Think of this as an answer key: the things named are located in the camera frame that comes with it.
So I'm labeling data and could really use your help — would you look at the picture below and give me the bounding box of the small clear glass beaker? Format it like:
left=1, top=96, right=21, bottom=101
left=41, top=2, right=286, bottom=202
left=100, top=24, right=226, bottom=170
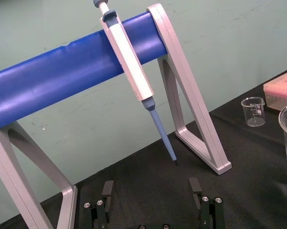
left=241, top=96, right=266, bottom=127

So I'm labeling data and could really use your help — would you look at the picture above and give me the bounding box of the blue and grey pipette stand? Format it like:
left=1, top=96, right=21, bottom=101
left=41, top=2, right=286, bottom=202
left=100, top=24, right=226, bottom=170
left=0, top=3, right=232, bottom=229

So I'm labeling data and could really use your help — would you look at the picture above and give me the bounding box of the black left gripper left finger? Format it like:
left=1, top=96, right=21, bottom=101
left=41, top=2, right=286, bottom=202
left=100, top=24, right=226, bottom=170
left=82, top=180, right=115, bottom=229

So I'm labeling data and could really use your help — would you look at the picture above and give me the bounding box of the white and blue pipette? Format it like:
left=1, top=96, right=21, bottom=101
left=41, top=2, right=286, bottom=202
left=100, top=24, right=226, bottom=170
left=93, top=0, right=179, bottom=167

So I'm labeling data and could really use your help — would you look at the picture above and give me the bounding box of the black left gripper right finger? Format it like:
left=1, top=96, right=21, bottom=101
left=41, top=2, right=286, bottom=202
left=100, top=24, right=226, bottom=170
left=188, top=177, right=224, bottom=229

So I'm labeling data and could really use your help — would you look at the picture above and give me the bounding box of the pink pipette tip box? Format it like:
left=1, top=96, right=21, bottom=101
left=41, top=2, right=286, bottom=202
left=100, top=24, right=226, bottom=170
left=263, top=71, right=287, bottom=111

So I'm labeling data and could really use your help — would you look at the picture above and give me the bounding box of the black table cloth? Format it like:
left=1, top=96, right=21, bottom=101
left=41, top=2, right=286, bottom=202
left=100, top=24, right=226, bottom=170
left=0, top=65, right=287, bottom=229

